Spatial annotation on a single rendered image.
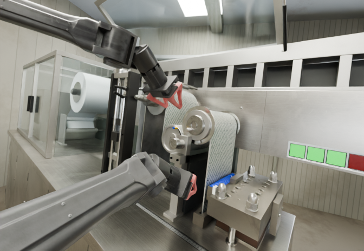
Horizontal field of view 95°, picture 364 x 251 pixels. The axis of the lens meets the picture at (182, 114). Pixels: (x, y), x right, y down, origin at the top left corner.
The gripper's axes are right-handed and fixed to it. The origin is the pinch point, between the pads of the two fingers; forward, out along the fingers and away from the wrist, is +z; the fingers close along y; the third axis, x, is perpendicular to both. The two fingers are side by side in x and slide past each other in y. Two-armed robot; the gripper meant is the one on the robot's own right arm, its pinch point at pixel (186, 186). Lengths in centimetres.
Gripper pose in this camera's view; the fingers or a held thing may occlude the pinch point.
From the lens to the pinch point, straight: 57.0
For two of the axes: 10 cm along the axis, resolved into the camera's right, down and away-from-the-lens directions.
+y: 7.8, 1.0, -6.2
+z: 4.7, 5.6, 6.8
